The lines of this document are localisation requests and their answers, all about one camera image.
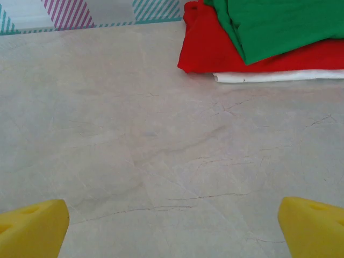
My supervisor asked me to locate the plain white folded t-shirt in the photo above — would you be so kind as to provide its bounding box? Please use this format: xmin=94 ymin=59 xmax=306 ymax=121
xmin=212 ymin=69 xmax=344 ymax=83

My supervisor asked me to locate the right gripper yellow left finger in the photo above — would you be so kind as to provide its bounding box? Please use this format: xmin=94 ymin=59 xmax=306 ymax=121
xmin=0 ymin=199 xmax=70 ymax=258

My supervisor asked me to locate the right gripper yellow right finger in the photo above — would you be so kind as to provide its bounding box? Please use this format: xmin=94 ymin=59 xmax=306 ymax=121
xmin=277 ymin=196 xmax=344 ymax=258

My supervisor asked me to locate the green folded t-shirt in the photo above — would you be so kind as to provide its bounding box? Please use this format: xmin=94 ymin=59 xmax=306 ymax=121
xmin=203 ymin=0 xmax=344 ymax=66

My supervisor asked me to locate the red folded t-shirt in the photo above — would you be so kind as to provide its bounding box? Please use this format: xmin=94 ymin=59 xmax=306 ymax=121
xmin=177 ymin=1 xmax=344 ymax=75

